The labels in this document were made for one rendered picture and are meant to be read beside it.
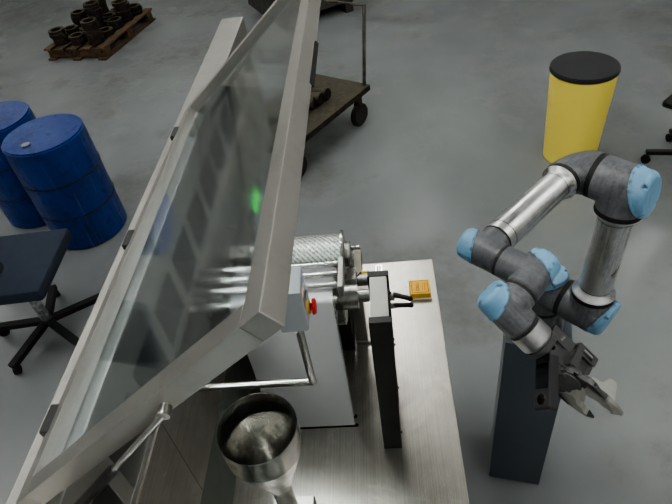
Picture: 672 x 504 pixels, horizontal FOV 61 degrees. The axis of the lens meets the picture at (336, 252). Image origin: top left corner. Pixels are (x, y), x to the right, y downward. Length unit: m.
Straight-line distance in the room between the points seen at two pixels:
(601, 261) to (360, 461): 0.84
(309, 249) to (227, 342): 1.10
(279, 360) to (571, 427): 1.67
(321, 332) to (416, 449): 0.48
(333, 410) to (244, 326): 1.16
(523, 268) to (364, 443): 0.72
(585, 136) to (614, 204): 2.60
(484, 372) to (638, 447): 0.71
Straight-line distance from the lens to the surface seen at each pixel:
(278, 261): 0.56
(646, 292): 3.45
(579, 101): 3.96
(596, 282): 1.69
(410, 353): 1.86
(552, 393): 1.25
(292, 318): 1.00
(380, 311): 1.26
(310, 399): 1.62
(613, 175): 1.52
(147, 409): 0.67
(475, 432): 2.76
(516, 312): 1.22
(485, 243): 1.30
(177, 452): 1.30
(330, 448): 1.70
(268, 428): 1.14
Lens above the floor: 2.39
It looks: 42 degrees down
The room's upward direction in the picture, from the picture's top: 9 degrees counter-clockwise
